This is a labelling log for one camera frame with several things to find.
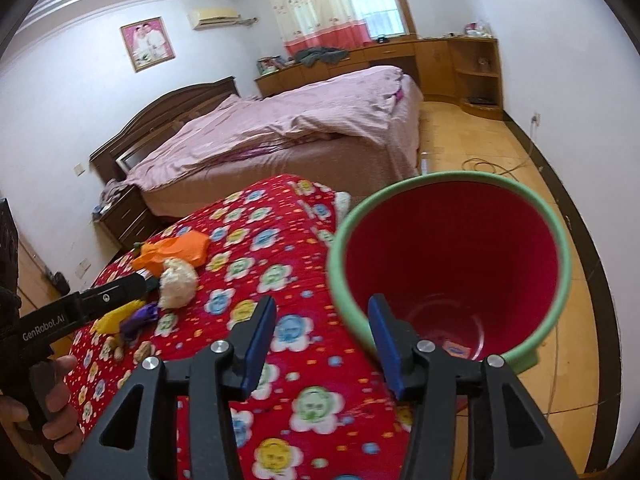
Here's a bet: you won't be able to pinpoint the purple wrapper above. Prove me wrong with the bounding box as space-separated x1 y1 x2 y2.
119 302 160 340

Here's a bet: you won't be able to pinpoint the person's left hand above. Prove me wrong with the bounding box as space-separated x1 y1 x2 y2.
1 356 84 455

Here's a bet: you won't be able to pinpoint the books on cabinet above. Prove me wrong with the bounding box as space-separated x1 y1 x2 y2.
257 55 288 76

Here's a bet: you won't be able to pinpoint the peanut shell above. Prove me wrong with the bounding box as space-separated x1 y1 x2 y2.
100 335 125 362
134 340 154 364

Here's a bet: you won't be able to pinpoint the long wooden cabinet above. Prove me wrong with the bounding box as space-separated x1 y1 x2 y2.
255 39 457 102

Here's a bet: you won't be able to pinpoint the framed wedding photo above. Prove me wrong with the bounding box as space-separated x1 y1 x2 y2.
120 16 175 73

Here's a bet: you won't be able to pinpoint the pink quilt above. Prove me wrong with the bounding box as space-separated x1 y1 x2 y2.
126 65 414 192

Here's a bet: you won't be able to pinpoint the cable on floor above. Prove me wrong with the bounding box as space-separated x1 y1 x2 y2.
460 114 542 179

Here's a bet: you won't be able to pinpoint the red smiley flower blanket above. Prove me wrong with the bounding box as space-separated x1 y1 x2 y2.
66 174 411 479

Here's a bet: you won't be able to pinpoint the floral curtain with red hem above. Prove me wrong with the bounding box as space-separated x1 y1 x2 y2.
270 0 371 55

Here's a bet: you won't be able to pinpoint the orange mesh bag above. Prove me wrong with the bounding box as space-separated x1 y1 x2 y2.
131 231 210 278

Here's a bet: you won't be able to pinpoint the white crumpled tissue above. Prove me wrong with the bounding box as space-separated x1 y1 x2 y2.
158 258 198 310

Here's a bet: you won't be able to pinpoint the dark wooden nightstand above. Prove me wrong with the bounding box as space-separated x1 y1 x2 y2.
96 186 163 250

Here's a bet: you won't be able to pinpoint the red bin with green rim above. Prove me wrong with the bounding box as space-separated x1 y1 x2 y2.
326 171 572 373

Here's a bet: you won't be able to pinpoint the dark clothes on cabinet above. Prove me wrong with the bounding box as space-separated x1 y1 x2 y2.
293 47 349 68

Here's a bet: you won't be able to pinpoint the dark wooden headboard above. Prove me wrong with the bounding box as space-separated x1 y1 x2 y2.
89 76 239 183

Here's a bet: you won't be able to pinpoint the clothes on nightstand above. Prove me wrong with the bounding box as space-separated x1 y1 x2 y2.
92 179 129 222

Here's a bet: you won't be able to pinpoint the corner wooden shelf unit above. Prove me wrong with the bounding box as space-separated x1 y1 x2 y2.
448 37 503 120

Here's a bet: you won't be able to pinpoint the white wall air conditioner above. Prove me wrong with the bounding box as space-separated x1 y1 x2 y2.
188 8 258 30

